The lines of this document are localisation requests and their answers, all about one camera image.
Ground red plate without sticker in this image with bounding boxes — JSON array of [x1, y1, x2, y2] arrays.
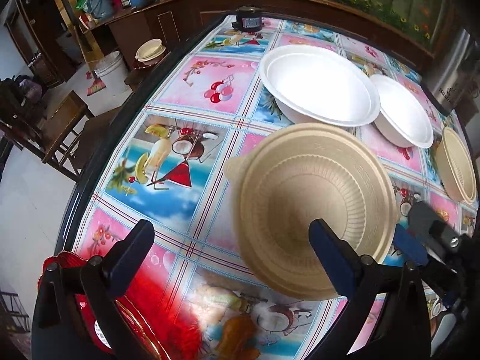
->
[[37, 250, 203, 360]]

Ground small beige bowl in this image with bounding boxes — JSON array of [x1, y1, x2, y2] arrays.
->
[[434, 127, 477, 204]]

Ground large beige bowl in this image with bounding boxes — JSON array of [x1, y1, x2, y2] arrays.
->
[[223, 123, 399, 300]]

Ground large white bowl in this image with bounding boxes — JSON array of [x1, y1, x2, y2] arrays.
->
[[259, 45, 380, 128]]

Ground bowls on side stool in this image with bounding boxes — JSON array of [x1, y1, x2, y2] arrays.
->
[[135, 38, 166, 65]]

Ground steel thermos flask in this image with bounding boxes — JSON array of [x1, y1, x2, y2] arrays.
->
[[421, 28, 479, 116]]

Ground colourful patterned tablecloth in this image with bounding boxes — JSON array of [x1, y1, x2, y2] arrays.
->
[[71, 16, 461, 359]]

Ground wooden stool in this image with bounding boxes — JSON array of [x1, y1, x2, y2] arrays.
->
[[71, 106, 121, 171]]

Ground wooden chair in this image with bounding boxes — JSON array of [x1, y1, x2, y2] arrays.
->
[[1, 79, 94, 182]]

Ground white plastic bucket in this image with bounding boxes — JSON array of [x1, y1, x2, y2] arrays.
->
[[94, 50, 129, 95]]

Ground small black device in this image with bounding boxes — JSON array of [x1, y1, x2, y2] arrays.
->
[[232, 6, 263, 33]]

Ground grey jug on counter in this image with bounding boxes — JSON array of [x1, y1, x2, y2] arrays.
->
[[88, 0, 114, 20]]

